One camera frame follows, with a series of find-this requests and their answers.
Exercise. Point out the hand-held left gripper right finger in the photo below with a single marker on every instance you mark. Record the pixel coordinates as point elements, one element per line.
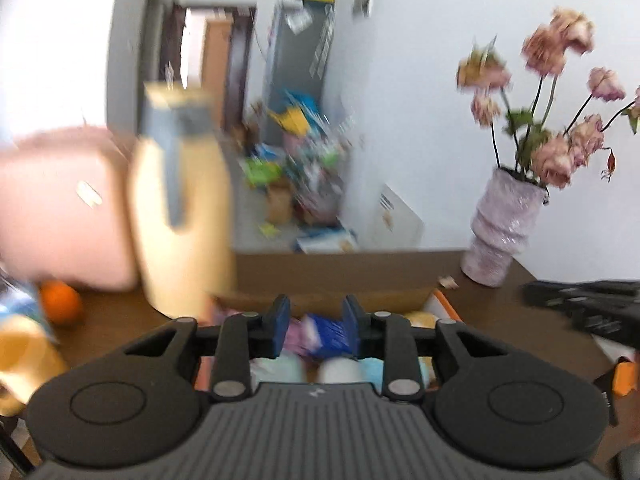
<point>352,325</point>

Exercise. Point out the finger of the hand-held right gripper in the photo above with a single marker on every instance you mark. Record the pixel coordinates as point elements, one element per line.
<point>560,294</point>

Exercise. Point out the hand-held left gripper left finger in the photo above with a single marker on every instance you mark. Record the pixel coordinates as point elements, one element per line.
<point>280,325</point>

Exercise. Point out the purple satin scrunchie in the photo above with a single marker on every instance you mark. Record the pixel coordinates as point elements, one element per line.
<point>297,337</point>

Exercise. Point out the blue tissue pack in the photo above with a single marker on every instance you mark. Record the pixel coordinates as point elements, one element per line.
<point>325,335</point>

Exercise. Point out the blue plush toy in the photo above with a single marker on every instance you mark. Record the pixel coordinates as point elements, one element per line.
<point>372,370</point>

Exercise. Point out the red cardboard box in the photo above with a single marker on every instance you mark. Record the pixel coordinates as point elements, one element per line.
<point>350,275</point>

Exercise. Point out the yellow and white plush toy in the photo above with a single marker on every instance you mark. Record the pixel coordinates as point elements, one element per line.
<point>422,320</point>

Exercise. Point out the orange and black box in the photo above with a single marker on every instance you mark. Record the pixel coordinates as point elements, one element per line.
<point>625,377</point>

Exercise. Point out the mottled lilac vase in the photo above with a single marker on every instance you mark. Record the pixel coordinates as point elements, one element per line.
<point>500,230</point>

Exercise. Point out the fallen dried petal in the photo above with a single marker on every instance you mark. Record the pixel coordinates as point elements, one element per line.
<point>447,282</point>

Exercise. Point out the yellow thermos jug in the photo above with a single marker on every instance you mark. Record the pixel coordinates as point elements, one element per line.
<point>190,260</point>

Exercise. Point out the white leaning board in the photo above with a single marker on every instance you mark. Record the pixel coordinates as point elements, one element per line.
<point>395,220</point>

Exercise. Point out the dried pink rose bouquet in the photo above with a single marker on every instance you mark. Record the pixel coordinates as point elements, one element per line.
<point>550,155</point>

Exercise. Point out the pile of household clutter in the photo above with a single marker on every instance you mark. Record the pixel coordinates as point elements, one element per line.
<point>305,175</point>

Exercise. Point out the orange fruit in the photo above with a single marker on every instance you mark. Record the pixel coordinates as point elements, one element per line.
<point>60,302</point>

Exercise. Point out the pink ribbed suitcase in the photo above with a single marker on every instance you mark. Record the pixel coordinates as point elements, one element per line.
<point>65,240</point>

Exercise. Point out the yellow mug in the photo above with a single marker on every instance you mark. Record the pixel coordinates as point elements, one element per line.
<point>25,355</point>

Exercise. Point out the brown door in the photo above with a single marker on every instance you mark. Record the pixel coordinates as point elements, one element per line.
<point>217,70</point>

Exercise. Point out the grey refrigerator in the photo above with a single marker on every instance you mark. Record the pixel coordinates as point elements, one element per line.
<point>295,60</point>

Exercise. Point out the light blue packet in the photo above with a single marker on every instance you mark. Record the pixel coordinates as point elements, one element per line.
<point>15,305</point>

